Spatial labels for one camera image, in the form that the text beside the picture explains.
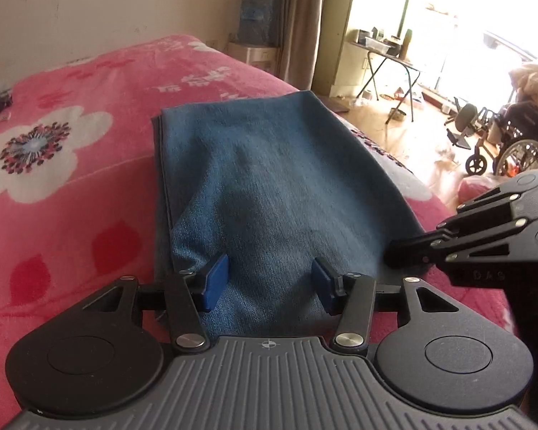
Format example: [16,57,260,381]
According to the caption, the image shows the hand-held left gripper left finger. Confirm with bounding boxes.
[83,253,230,354]

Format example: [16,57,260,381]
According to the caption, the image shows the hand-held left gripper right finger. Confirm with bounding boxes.
[311,257,459,354]

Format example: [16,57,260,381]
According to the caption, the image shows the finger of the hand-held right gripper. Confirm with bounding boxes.
[436,178,529,234]
[382,217,538,269]

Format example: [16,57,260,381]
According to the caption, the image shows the blue jeans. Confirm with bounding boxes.
[151,90,428,338]

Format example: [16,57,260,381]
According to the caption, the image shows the red bag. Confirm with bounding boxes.
[457,174,503,203]

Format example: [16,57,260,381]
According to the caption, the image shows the wheelchair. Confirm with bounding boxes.
[489,97,538,176]

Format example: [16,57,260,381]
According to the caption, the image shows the beige cloth bundle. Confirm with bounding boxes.
[508,62,538,105]

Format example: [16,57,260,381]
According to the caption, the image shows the dark doormat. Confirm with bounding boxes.
[317,96,351,114]

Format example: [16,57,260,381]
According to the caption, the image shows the pink floral blanket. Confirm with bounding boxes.
[0,33,518,419]

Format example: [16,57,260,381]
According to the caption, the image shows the folding table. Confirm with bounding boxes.
[346,27,423,123]

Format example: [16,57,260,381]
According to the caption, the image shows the white water dispenser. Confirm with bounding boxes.
[226,42,279,73]

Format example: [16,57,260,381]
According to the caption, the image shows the beige curtain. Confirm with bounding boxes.
[273,0,331,91]

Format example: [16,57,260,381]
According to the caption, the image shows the blue water bottle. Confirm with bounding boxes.
[239,0,282,48]

